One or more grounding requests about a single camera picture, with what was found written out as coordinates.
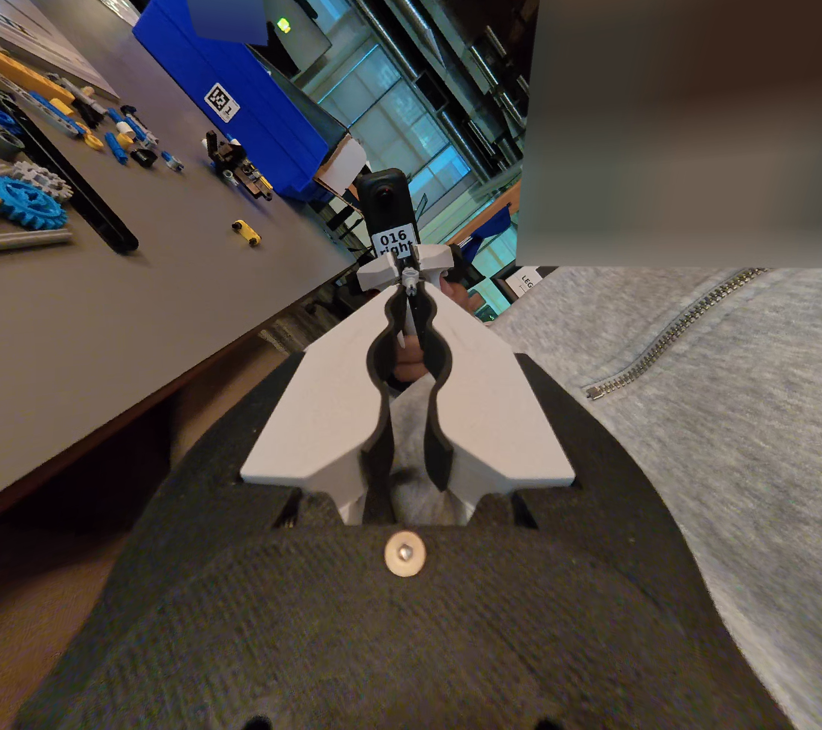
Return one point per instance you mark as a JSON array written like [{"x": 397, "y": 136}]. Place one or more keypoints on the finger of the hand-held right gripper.
[
  {"x": 436, "y": 264},
  {"x": 379, "y": 275}
]

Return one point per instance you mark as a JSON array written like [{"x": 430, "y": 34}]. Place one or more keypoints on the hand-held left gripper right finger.
[{"x": 507, "y": 422}]

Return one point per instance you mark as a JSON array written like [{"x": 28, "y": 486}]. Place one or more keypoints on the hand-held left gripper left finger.
[{"x": 308, "y": 422}]

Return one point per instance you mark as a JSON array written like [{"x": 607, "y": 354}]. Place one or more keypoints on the grey lego pin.
[{"x": 409, "y": 277}]

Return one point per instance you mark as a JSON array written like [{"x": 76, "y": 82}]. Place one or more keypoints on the black lego beam with holes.
[{"x": 417, "y": 312}]

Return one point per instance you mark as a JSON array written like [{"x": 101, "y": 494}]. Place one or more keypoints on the small yellow lego connector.
[{"x": 246, "y": 232}]

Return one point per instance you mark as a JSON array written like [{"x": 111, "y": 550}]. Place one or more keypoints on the black lego assembly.
[{"x": 244, "y": 165}]

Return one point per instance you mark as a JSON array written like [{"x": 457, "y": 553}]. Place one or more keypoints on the pile of small lego pieces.
[{"x": 122, "y": 133}]

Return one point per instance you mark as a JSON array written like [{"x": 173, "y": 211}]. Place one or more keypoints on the long black lego beam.
[{"x": 77, "y": 190}]

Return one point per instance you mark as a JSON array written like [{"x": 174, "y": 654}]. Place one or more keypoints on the grey lego axle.
[{"x": 32, "y": 239}]

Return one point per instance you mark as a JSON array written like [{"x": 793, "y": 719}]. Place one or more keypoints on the grey lego gear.
[{"x": 45, "y": 174}]

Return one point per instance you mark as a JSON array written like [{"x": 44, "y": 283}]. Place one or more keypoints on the blue lego gear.
[{"x": 25, "y": 203}]

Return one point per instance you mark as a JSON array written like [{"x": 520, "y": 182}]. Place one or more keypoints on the yellow lego beam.
[{"x": 32, "y": 80}]

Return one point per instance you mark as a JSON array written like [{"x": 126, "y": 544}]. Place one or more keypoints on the person's right hand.
[{"x": 408, "y": 365}]

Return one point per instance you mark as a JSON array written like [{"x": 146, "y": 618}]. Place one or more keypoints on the white cardboard box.
[{"x": 343, "y": 165}]

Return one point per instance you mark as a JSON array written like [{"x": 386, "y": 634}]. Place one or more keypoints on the black framed sign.
[{"x": 526, "y": 282}]

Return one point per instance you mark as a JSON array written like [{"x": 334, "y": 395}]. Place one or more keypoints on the blue plastic bin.
[{"x": 257, "y": 120}]

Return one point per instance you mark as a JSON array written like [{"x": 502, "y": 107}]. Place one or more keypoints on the grey flat monitor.
[{"x": 289, "y": 43}]

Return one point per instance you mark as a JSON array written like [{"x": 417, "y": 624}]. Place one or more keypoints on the metal ceiling ducts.
[{"x": 411, "y": 4}]

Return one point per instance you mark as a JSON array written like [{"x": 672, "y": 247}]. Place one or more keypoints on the grey zip hoodie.
[{"x": 706, "y": 454}]

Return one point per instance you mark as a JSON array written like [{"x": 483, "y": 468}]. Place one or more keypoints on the instruction booklet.
[{"x": 45, "y": 36}]

